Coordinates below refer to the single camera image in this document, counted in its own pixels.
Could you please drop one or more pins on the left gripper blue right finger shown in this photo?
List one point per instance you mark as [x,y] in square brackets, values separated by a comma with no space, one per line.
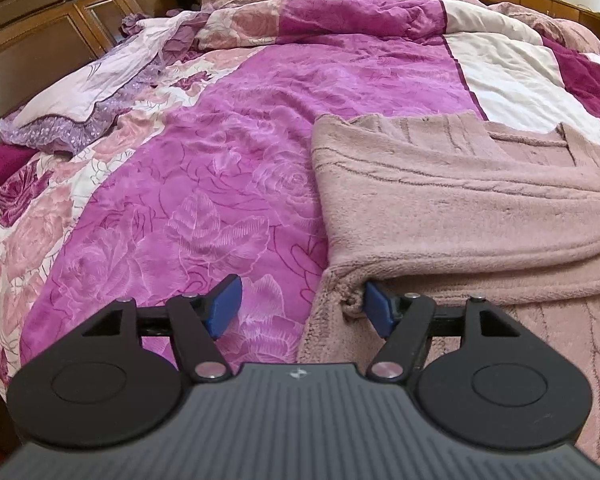
[403,322]

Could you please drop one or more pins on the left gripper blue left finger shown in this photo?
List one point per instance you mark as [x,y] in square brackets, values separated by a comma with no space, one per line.
[197,323]

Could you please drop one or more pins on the pink knitted sweater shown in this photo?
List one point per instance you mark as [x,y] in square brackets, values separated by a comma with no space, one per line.
[450,206]

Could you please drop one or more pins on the magenta white patchwork quilt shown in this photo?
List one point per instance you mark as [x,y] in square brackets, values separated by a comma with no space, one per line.
[210,171]

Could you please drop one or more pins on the lilac floral pillow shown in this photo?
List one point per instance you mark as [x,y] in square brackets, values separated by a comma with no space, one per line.
[82,107]

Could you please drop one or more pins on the dark wooden headboard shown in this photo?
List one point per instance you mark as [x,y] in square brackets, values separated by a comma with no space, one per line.
[42,41]

